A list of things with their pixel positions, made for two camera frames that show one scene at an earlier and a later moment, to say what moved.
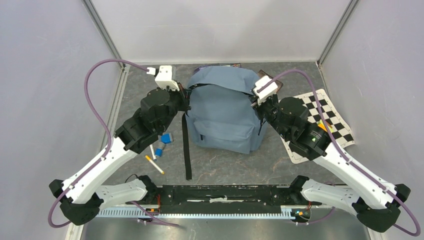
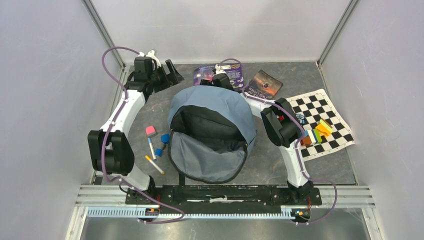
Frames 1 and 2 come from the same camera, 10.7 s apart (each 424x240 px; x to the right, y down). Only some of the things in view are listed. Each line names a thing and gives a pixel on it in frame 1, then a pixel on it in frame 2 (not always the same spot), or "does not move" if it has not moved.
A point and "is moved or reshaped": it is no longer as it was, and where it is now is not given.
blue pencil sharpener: (166, 138) does not move
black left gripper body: (178, 102) -> (157, 78)
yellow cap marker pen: (154, 164) does not move
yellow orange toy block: (321, 124) does not move
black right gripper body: (268, 109) -> (207, 82)
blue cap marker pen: (153, 153) does not move
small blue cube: (159, 147) does not move
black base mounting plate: (225, 199) does not move
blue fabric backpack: (221, 113) is moved or reshaped
